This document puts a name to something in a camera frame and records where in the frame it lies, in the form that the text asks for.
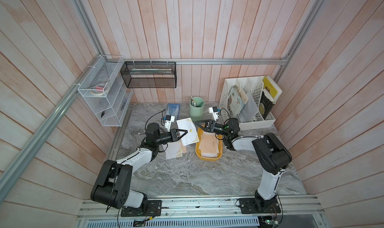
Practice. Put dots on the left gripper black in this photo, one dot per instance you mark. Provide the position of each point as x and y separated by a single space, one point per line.
174 134

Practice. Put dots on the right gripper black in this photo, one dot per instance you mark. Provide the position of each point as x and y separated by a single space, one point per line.
213 127

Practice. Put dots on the yellow plastic storage box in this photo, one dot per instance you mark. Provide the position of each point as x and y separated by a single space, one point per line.
198 152

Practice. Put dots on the pink lined paper sheet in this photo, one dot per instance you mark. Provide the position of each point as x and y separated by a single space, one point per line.
183 148

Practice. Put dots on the white paper yellow pattern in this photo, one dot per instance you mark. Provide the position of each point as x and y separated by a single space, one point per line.
174 150

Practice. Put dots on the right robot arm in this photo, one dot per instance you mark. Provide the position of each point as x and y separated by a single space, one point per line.
272 154

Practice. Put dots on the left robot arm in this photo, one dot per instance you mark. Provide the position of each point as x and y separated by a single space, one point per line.
113 184

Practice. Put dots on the stack of stationery paper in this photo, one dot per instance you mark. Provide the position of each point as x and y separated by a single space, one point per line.
209 145

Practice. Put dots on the green pen holder cup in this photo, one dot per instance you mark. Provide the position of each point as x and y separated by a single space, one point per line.
197 106

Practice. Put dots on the blue booklet on table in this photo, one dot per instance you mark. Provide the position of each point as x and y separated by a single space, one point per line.
173 110

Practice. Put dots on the illustrated magazine in organizer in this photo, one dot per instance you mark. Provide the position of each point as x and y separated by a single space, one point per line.
237 99

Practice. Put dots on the grey folder in organizer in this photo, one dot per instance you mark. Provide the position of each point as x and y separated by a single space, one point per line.
249 110

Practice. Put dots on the white plastic file organizer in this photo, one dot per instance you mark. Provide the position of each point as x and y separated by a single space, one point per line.
253 86

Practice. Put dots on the dark book in organizer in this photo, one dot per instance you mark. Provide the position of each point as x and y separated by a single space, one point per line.
266 104

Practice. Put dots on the yellow book in organizer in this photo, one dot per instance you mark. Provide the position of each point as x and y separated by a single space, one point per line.
271 86

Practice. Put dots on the tape roll on shelf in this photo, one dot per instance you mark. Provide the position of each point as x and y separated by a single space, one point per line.
99 90

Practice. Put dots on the black mesh wall basket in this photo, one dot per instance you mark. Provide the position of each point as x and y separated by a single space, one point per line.
149 74

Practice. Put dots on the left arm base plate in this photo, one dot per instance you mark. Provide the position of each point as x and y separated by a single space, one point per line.
151 208

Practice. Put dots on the white mesh wall shelf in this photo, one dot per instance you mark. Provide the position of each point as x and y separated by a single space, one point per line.
109 109

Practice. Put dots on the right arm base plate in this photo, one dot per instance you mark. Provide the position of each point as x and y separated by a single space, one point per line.
259 206

